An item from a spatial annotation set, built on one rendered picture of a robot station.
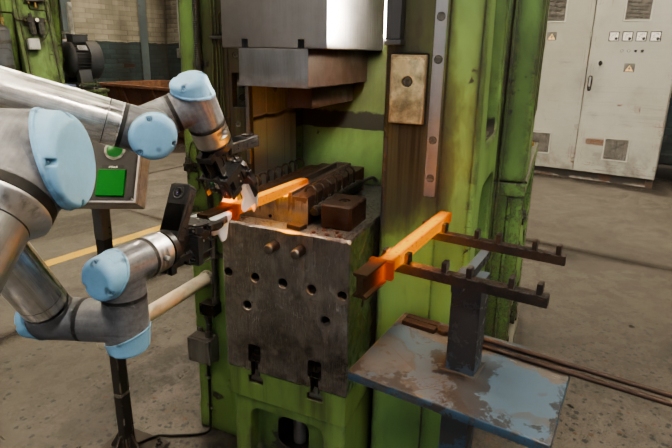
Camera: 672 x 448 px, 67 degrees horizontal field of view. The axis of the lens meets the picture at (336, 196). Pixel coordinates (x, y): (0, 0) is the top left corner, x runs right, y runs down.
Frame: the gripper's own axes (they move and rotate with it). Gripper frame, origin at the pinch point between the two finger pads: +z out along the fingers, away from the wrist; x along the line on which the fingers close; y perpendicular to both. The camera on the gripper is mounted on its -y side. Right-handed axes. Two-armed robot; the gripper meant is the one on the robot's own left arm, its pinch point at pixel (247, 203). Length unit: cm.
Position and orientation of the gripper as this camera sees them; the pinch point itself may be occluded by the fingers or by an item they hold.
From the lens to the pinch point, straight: 123.1
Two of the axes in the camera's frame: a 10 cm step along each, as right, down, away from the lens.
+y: -3.5, 6.8, -6.4
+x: 9.2, 1.2, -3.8
